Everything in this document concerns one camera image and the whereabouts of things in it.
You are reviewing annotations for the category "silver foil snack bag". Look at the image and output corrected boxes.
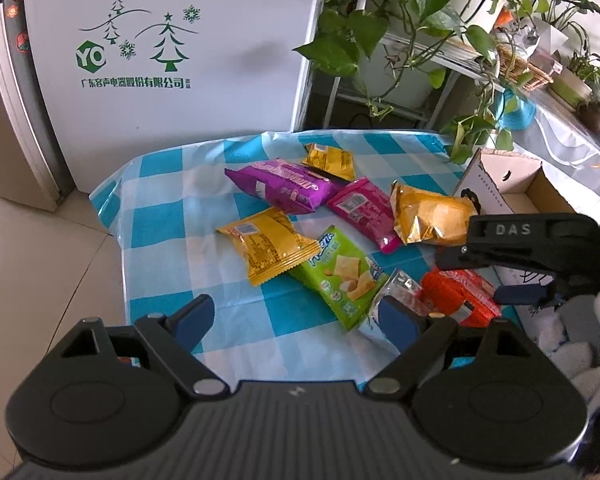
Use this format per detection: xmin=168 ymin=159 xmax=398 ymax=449
xmin=370 ymin=269 xmax=430 ymax=324

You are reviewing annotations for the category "red snack bag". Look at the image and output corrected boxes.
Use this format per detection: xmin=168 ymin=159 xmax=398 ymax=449
xmin=418 ymin=268 xmax=502 ymax=328

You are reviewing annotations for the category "green cracker bag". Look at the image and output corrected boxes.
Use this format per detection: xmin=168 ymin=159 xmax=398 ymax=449
xmin=288 ymin=226 xmax=389 ymax=330

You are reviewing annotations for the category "golden chip bag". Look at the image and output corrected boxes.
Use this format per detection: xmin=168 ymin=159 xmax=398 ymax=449
xmin=390 ymin=181 xmax=478 ymax=247

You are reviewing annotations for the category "yellow biscuit packet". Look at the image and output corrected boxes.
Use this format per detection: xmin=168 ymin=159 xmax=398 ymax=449
xmin=218 ymin=207 xmax=321 ymax=286

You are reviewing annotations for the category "pink snack bag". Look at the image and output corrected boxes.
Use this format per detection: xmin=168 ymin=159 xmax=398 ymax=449
xmin=327 ymin=178 xmax=403 ymax=255

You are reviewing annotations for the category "purple snack bag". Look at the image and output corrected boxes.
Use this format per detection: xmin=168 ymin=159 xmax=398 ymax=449
xmin=224 ymin=159 xmax=343 ymax=214

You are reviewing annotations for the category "small yellow snack packet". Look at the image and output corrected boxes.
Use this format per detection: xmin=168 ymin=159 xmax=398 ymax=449
xmin=301 ymin=143 xmax=356 ymax=182

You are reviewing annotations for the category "blue checkered tablecloth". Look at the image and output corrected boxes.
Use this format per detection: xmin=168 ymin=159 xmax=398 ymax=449
xmin=88 ymin=128 xmax=524 ymax=394

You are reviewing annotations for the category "wicker basket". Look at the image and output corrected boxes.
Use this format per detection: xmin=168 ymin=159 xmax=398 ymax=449
xmin=496 ymin=44 xmax=554 ymax=92

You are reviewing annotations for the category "small potted plant green pot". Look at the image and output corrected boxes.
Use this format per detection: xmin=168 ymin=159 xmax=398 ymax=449
xmin=550 ymin=53 xmax=600 ymax=110

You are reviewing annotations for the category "white metal plant stand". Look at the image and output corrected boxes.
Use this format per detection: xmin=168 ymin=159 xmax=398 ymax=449
xmin=312 ymin=34 xmax=504 ymax=130

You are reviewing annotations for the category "green pothos plant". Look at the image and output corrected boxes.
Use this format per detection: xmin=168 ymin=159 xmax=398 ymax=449
xmin=296 ymin=0 xmax=600 ymax=162

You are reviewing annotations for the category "white refrigerator with tree print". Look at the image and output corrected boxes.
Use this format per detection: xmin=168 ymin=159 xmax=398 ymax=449
xmin=24 ymin=0 xmax=323 ymax=192

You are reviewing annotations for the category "grey door frame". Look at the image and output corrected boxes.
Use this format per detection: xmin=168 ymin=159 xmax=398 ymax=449
xmin=0 ymin=0 xmax=76 ymax=211

